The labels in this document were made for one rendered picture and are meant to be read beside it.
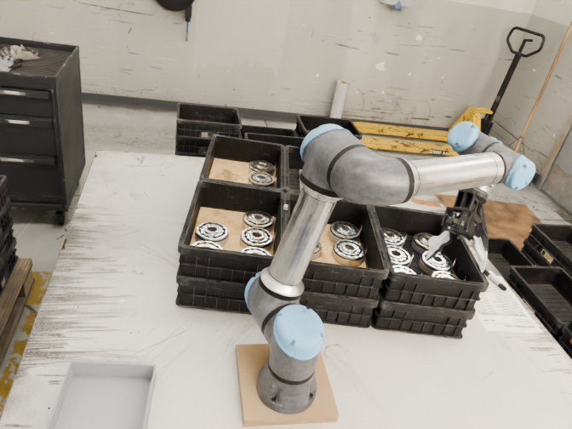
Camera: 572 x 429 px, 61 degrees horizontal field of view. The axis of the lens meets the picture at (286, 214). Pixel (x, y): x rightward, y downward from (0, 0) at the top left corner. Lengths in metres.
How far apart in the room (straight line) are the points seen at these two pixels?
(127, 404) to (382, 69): 4.27
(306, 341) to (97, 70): 3.98
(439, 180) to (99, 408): 0.92
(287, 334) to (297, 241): 0.21
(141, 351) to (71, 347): 0.18
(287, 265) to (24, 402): 0.68
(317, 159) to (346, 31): 3.84
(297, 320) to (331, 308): 0.36
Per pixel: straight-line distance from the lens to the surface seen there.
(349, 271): 1.38
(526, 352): 1.76
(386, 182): 0.96
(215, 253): 1.34
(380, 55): 5.00
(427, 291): 1.50
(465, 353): 1.63
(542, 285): 2.78
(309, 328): 1.13
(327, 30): 4.78
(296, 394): 1.22
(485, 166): 1.15
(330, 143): 1.02
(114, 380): 1.33
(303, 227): 1.10
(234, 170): 1.99
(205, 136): 3.10
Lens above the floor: 1.73
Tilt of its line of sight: 31 degrees down
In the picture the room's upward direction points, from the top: 11 degrees clockwise
